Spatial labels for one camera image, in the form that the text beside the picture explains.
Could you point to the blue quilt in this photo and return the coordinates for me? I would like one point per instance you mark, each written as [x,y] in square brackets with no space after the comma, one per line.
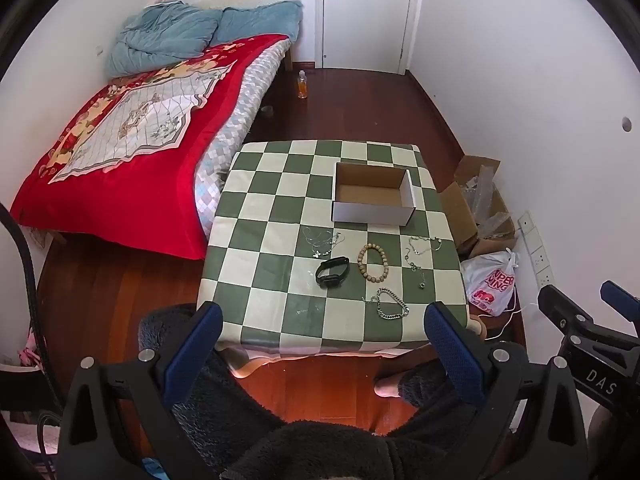
[162,34]

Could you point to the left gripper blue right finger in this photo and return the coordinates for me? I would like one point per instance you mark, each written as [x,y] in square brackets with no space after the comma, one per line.
[460,352]

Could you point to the white wall socket strip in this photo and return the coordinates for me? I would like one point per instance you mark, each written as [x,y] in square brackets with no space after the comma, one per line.
[535,248]

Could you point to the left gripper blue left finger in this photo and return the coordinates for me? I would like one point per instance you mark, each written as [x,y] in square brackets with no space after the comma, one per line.
[185,353]

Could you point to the checkered pastel bed sheet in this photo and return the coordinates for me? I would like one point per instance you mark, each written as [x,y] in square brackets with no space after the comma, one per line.
[215,164]

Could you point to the blue pillow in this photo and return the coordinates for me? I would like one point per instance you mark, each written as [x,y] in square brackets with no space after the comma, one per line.
[281,18]

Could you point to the orange drink bottle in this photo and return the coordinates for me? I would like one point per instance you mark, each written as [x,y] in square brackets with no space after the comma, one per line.
[302,85]

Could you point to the white door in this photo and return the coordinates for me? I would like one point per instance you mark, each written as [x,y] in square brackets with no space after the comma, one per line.
[373,35]

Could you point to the black fitness band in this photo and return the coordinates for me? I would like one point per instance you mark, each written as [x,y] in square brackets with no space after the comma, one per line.
[332,273]

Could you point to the small dark cup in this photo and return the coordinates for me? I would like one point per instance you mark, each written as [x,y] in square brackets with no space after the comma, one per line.
[268,111]

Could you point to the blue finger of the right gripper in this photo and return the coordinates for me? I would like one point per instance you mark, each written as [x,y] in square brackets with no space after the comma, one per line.
[621,301]
[560,310]

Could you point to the red floral bedspread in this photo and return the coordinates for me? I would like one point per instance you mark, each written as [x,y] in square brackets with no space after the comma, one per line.
[126,167]

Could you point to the white red plastic bag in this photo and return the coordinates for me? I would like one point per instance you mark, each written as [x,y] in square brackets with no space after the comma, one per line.
[489,281]

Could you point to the green white checkered tablecloth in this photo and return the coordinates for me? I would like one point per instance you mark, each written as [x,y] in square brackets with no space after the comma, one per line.
[273,228]

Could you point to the clear bubble wrap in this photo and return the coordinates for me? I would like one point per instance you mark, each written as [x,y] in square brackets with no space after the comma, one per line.
[479,192]

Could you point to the brown cardboard box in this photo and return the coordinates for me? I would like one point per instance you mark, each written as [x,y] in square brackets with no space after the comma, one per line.
[462,228]

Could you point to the white cardboard box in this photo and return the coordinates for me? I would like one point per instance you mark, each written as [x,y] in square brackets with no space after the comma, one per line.
[372,195]

